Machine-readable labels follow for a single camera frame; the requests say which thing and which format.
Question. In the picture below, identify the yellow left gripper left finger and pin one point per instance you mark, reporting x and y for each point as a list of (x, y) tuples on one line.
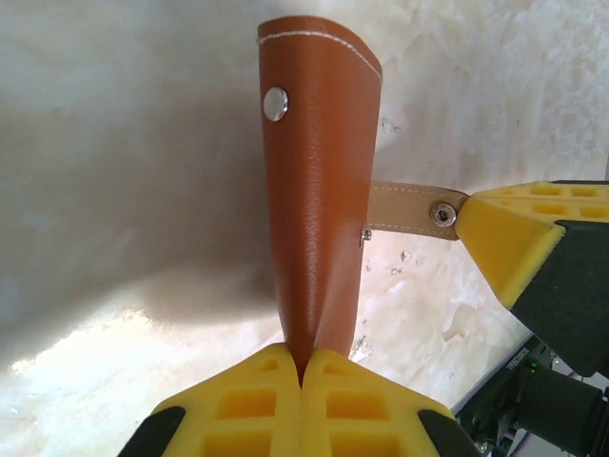
[(238, 404)]

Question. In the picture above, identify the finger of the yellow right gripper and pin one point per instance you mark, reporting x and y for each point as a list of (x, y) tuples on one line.
[(504, 243), (518, 190)]

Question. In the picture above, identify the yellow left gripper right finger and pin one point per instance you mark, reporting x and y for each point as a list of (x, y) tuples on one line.
[(361, 404)]

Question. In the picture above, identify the brown leather card holder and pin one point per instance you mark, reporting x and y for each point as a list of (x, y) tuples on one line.
[(314, 190)]

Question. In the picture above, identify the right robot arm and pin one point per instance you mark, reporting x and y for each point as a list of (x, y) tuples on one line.
[(556, 404)]

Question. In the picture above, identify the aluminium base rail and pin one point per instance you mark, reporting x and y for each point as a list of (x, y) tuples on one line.
[(495, 381)]

